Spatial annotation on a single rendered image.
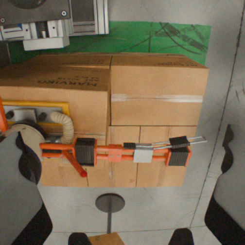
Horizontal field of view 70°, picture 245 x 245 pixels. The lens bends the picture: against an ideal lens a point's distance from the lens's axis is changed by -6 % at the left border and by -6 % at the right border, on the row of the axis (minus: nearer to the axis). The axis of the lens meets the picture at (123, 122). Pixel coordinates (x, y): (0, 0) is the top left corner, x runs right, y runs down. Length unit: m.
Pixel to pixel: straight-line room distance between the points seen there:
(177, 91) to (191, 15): 0.74
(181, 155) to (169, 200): 2.05
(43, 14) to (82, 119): 0.41
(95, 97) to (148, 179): 1.01
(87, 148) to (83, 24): 0.97
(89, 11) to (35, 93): 0.81
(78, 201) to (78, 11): 2.23
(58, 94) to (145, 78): 0.56
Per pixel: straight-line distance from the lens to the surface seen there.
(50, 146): 0.72
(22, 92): 0.82
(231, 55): 1.93
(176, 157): 0.73
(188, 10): 1.73
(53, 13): 0.62
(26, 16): 0.65
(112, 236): 2.04
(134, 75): 1.12
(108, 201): 2.61
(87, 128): 0.81
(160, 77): 1.15
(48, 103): 0.77
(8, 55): 1.40
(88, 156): 0.70
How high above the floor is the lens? 1.63
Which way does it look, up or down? 61 degrees down
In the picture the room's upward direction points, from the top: 177 degrees clockwise
